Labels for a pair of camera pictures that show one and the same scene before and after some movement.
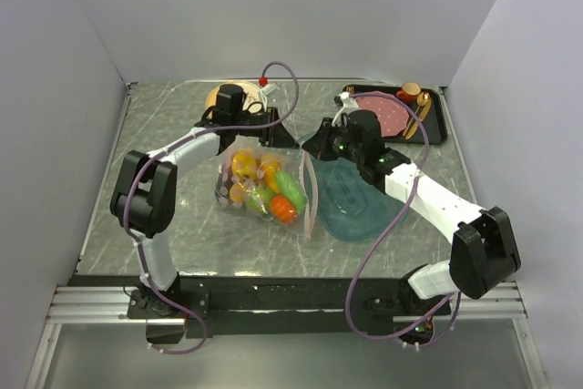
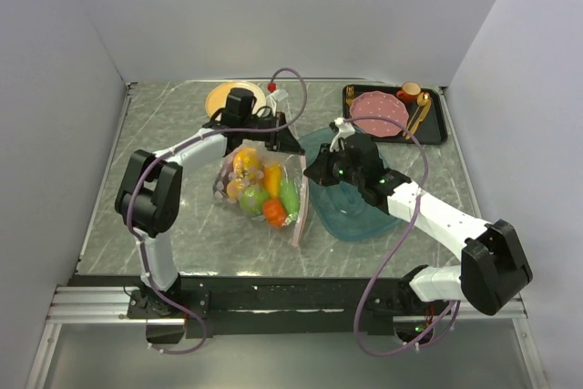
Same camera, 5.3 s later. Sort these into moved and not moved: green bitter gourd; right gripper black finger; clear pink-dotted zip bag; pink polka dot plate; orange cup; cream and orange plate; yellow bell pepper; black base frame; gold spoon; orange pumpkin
Moved: right gripper black finger; green bitter gourd; clear pink-dotted zip bag; orange pumpkin
Not moved: yellow bell pepper; gold spoon; cream and orange plate; orange cup; black base frame; pink polka dot plate
